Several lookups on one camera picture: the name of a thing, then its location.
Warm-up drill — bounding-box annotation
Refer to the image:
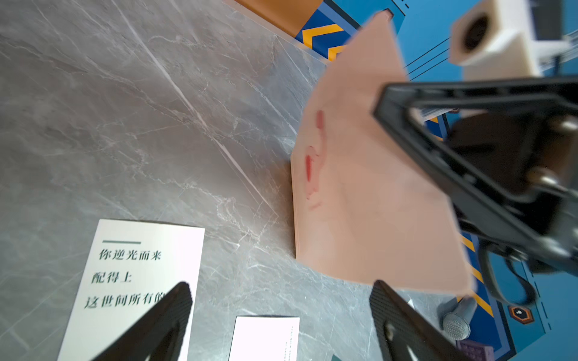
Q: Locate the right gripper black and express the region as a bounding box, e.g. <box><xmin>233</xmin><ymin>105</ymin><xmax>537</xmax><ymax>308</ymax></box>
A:
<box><xmin>373</xmin><ymin>76</ymin><xmax>577</xmax><ymax>275</ymax></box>

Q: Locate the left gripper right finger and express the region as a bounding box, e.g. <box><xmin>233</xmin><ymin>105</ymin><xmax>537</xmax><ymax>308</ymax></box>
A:
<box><xmin>370</xmin><ymin>280</ymin><xmax>468</xmax><ymax>361</ymax></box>

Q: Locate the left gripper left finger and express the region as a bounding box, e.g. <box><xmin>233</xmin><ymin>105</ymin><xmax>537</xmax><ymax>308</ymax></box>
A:
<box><xmin>95</xmin><ymin>281</ymin><xmax>193</xmax><ymax>361</ymax></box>

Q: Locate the white card large chinese text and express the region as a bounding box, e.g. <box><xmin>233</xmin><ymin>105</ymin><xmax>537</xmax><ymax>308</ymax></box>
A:
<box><xmin>228</xmin><ymin>316</ymin><xmax>300</xmax><ymax>361</ymax></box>

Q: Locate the white card near left arm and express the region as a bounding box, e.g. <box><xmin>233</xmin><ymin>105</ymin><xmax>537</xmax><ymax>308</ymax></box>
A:
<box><xmin>58</xmin><ymin>219</ymin><xmax>205</xmax><ymax>360</ymax></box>

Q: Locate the grey microphone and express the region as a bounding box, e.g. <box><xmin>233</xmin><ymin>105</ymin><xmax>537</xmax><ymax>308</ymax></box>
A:
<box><xmin>437</xmin><ymin>296</ymin><xmax>478</xmax><ymax>341</ymax></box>

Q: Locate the purple box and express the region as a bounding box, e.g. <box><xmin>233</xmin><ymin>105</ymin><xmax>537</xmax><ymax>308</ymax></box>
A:
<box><xmin>456</xmin><ymin>339</ymin><xmax>495</xmax><ymax>361</ymax></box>

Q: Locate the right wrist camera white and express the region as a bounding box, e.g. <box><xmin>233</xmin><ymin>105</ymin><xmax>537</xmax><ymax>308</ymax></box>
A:
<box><xmin>449</xmin><ymin>0</ymin><xmax>571</xmax><ymax>82</ymax></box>

